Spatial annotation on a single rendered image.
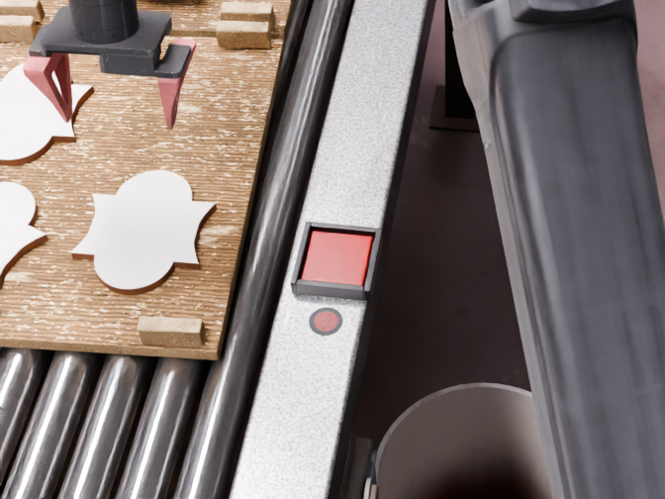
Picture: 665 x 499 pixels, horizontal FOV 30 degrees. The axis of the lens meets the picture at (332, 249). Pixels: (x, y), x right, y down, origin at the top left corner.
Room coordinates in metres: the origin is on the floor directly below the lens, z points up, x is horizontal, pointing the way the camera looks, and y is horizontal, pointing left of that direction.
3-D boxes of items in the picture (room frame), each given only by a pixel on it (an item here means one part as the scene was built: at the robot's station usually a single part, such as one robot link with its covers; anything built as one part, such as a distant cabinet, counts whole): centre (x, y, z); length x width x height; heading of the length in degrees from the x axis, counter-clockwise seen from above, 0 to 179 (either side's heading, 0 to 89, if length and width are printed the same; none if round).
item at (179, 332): (0.65, 0.15, 0.95); 0.06 x 0.02 x 0.03; 77
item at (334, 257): (0.72, 0.00, 0.92); 0.06 x 0.06 x 0.01; 74
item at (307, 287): (0.72, 0.00, 0.92); 0.08 x 0.08 x 0.02; 74
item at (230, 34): (1.03, 0.07, 0.95); 0.06 x 0.02 x 0.03; 77
